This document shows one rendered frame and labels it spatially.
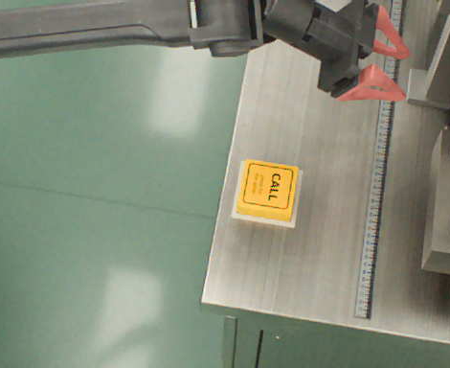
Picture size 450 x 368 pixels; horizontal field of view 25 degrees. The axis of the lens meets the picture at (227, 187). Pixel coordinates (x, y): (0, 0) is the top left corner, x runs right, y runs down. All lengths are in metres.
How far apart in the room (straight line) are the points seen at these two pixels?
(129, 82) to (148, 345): 0.66
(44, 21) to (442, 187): 0.49
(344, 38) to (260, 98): 0.26
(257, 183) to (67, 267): 1.03
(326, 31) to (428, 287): 0.36
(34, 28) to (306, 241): 0.44
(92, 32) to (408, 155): 0.48
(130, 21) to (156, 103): 1.34
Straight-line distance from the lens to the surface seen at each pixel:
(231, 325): 1.31
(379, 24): 1.19
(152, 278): 2.22
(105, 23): 1.09
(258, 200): 1.27
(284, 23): 1.11
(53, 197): 2.33
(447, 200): 1.19
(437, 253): 1.16
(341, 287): 1.26
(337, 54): 1.15
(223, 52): 1.08
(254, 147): 1.34
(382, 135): 1.36
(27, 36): 1.10
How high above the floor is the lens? 2.07
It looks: 64 degrees down
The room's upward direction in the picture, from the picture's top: 2 degrees clockwise
